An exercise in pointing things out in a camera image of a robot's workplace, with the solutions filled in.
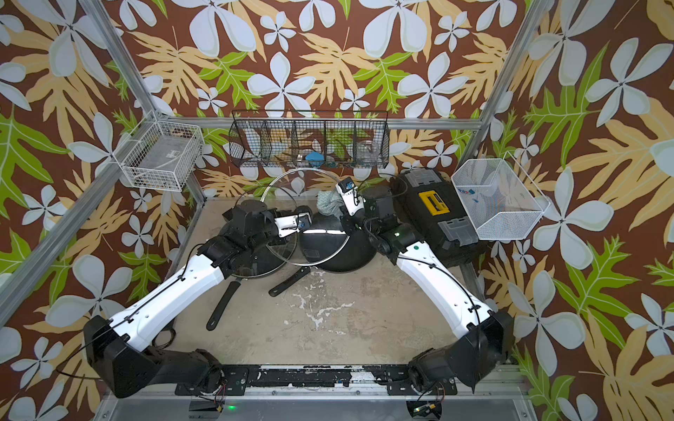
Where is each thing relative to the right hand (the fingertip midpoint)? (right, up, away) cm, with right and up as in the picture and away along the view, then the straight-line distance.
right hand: (341, 206), depth 76 cm
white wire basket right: (+52, +2, +7) cm, 52 cm away
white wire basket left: (-61, +18, +11) cm, 64 cm away
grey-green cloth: (-3, 0, -3) cm, 5 cm away
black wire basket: (-11, +27, +22) cm, 36 cm away
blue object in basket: (-9, +19, +18) cm, 28 cm away
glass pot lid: (-14, +11, +52) cm, 55 cm away
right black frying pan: (-4, -12, +2) cm, 13 cm away
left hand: (-16, 0, -1) cm, 16 cm away
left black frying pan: (-23, -16, +3) cm, 28 cm away
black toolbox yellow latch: (+35, +3, +21) cm, 40 cm away
